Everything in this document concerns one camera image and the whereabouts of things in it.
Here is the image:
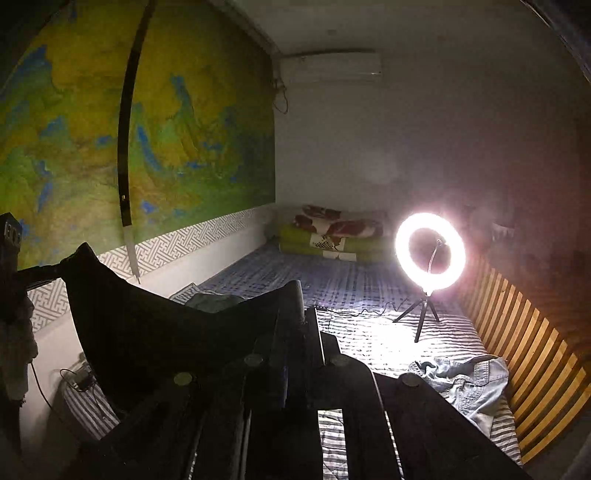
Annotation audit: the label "black yellow striped garment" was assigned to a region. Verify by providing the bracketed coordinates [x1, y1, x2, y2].
[58, 244, 304, 418]

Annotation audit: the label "left gloved hand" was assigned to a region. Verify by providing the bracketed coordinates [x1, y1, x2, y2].
[1, 292, 38, 402]

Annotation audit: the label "light blue denim jeans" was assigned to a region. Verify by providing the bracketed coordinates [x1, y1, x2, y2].
[409, 354, 509, 438]

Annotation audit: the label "folded dark clothes stack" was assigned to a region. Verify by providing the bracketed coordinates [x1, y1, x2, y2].
[185, 292, 245, 314]

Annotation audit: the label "striped blue white bedspread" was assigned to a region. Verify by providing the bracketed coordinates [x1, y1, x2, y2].
[62, 241, 523, 480]

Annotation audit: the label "stacked folded blankets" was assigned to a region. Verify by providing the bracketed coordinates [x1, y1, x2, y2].
[279, 204, 394, 262]

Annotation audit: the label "white air conditioner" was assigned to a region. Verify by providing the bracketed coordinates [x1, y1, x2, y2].
[280, 52, 383, 84]

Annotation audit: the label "wall power socket plug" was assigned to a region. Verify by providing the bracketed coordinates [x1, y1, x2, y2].
[59, 362, 96, 392]

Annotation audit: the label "wooden slatted bed rail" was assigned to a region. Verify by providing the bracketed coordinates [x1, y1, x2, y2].
[459, 255, 590, 463]

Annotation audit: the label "bright ring light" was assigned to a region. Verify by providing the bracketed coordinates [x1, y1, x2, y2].
[394, 213, 467, 295]

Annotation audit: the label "black sword on wall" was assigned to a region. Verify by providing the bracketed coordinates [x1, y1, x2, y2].
[116, 0, 158, 285]

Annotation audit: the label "green yellow wall map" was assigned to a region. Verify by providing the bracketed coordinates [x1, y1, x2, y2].
[1, 1, 276, 268]

